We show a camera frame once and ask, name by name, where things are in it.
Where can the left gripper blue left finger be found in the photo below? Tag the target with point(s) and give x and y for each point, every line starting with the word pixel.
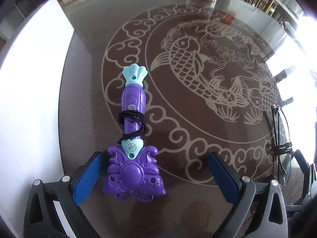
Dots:
pixel 53 208

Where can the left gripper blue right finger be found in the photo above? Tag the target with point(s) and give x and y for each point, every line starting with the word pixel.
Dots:
pixel 269 218

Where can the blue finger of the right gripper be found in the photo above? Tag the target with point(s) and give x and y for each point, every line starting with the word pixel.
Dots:
pixel 309 172

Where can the thin frame eyeglasses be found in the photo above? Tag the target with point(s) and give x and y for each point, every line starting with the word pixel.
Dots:
pixel 279 147

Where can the purple toy wand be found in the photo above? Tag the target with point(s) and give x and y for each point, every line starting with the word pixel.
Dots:
pixel 132 170

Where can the cluttered side table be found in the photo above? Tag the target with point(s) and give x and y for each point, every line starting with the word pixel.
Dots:
pixel 288 13

